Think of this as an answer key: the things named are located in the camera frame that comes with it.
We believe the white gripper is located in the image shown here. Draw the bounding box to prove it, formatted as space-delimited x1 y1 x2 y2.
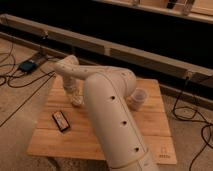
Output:
63 77 81 104

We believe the white sponge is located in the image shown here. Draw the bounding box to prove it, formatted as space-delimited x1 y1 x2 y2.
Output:
72 96 84 107

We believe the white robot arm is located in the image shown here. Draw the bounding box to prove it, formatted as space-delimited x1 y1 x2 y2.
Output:
54 55 160 171

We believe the black rectangular box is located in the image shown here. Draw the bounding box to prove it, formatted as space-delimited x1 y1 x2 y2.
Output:
52 111 70 132

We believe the wooden table board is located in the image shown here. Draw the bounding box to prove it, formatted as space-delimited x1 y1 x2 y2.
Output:
27 76 177 165

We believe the blue power adapter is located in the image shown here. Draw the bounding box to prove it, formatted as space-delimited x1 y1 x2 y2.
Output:
18 60 37 73

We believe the long wooden beam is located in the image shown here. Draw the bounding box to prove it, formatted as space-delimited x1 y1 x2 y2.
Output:
0 14 213 88

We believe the black cable left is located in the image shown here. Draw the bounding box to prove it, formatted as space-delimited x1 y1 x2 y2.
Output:
0 39 63 128

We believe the black cable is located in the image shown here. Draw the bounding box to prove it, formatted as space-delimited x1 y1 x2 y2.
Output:
0 39 63 128
170 75 213 171

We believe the black cable right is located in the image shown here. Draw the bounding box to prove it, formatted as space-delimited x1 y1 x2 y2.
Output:
170 75 213 171

